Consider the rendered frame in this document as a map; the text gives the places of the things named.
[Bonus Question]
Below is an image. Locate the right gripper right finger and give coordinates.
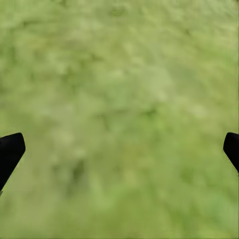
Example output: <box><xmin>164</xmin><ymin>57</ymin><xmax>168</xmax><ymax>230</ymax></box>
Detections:
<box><xmin>223</xmin><ymin>132</ymin><xmax>239</xmax><ymax>173</ymax></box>

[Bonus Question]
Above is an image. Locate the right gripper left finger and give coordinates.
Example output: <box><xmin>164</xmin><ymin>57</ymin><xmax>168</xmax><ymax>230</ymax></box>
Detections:
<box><xmin>0</xmin><ymin>132</ymin><xmax>26</xmax><ymax>192</ymax></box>

